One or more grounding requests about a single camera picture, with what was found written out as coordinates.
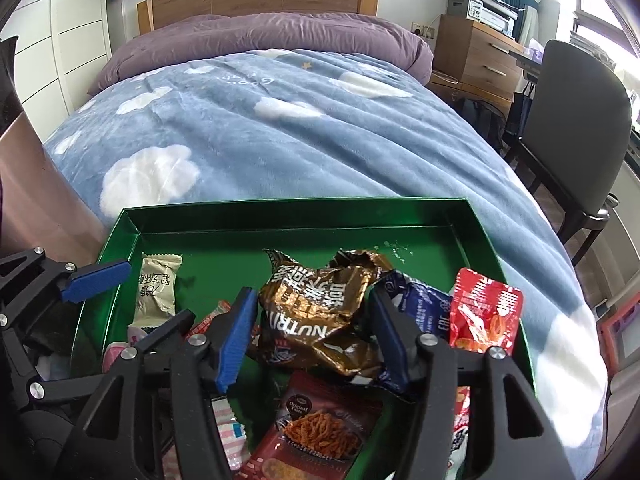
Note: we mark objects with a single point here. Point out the white wardrobe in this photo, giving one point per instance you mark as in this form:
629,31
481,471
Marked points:
70,35

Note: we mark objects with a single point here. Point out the green tray box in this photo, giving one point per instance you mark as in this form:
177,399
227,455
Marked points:
300,230

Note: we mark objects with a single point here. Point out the dark grey chair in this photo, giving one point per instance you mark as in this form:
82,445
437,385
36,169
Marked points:
575,110

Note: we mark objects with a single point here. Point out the dark red snack packet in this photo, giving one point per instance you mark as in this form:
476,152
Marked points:
320,425

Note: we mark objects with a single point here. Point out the olive green small packet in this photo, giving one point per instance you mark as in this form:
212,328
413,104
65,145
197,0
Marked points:
157,290

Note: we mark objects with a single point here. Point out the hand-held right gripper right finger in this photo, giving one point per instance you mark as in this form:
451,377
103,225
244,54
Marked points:
387,340

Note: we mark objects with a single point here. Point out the bronze metallic bin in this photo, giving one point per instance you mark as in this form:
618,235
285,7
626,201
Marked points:
45,185

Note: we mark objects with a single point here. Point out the red plastic frame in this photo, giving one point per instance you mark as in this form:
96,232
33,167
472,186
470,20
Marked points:
607,340

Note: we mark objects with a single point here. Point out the wall socket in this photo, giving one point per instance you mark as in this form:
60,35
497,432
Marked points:
423,30

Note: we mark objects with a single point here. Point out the small red candy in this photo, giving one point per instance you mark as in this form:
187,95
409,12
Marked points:
212,317

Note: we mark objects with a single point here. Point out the blue and white snack packet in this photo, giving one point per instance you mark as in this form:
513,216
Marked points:
430,310

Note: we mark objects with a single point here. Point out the pink striped candy packet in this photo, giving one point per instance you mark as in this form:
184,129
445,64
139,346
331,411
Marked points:
230,430

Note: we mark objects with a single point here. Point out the grey printer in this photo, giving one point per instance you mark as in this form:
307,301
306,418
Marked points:
480,7

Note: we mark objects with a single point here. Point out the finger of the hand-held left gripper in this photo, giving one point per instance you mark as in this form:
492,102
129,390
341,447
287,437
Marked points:
95,280
80,367

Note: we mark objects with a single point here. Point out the black backpack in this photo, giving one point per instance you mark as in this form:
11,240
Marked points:
482,120

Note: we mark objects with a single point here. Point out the wooden nightstand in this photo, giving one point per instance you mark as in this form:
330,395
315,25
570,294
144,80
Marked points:
475,60

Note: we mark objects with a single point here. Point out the brown snack packet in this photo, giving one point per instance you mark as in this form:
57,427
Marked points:
310,310

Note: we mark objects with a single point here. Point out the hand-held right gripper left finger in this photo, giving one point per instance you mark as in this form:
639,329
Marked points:
235,340

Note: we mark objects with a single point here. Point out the red and white snack packet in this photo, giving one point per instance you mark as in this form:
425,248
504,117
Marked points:
482,320

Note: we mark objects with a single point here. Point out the purple pillow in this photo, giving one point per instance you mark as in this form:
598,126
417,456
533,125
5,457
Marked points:
260,35

